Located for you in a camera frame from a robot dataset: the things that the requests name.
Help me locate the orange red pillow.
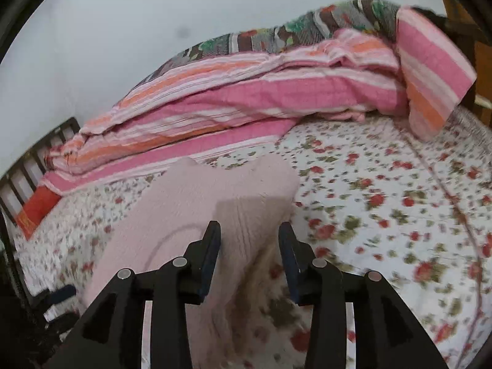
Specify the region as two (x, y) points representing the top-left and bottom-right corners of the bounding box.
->
(15, 184), (63, 240)

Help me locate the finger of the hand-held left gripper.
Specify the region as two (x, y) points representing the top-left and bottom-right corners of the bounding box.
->
(44, 284), (77, 307)

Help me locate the floral bed sheet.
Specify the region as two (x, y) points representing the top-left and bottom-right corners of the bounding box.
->
(13, 105), (492, 369)

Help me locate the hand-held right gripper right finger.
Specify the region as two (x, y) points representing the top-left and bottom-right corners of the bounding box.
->
(278, 222), (448, 369)

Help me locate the pink knit sweater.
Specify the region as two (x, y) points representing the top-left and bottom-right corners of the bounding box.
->
(79, 156), (301, 369)

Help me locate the dark slatted headboard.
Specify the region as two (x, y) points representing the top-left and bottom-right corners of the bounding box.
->
(0, 117), (83, 316)

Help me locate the pink orange striped quilt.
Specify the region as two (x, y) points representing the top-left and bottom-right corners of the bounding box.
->
(40, 8), (478, 196)

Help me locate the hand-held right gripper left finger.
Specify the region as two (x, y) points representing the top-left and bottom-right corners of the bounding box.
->
(42, 220), (222, 369)

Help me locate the green brown patterned blanket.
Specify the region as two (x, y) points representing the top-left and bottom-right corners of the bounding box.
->
(131, 0), (446, 89)

